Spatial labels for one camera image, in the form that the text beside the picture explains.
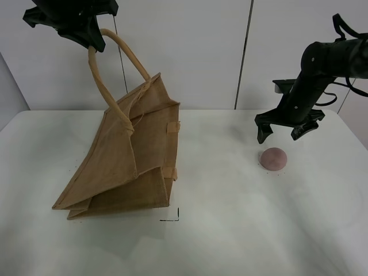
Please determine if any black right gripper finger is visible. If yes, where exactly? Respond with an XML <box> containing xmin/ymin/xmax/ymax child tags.
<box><xmin>255</xmin><ymin>110</ymin><xmax>279</xmax><ymax>144</ymax></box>
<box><xmin>291</xmin><ymin>109</ymin><xmax>325</xmax><ymax>140</ymax></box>

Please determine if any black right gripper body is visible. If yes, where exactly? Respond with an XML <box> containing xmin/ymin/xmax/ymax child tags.
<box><xmin>274</xmin><ymin>72</ymin><xmax>335</xmax><ymax>125</ymax></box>

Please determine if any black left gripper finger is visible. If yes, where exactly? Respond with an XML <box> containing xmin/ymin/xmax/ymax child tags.
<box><xmin>22</xmin><ymin>7</ymin><xmax>59</xmax><ymax>29</ymax></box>
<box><xmin>57</xmin><ymin>16</ymin><xmax>106</xmax><ymax>52</ymax></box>

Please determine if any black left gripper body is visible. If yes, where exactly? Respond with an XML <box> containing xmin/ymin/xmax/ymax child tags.
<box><xmin>33</xmin><ymin>0</ymin><xmax>118</xmax><ymax>21</ymax></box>

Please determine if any pink peach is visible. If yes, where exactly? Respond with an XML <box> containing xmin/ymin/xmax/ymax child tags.
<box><xmin>259</xmin><ymin>147</ymin><xmax>288</xmax><ymax>171</ymax></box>

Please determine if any brown linen tote bag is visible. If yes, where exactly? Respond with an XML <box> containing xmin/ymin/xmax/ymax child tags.
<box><xmin>53</xmin><ymin>29</ymin><xmax>181</xmax><ymax>220</ymax></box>

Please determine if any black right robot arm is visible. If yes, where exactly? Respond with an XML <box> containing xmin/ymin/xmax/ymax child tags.
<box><xmin>255</xmin><ymin>39</ymin><xmax>367</xmax><ymax>144</ymax></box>

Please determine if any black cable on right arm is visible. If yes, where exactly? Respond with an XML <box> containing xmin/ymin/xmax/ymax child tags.
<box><xmin>315</xmin><ymin>13</ymin><xmax>368</xmax><ymax>108</ymax></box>

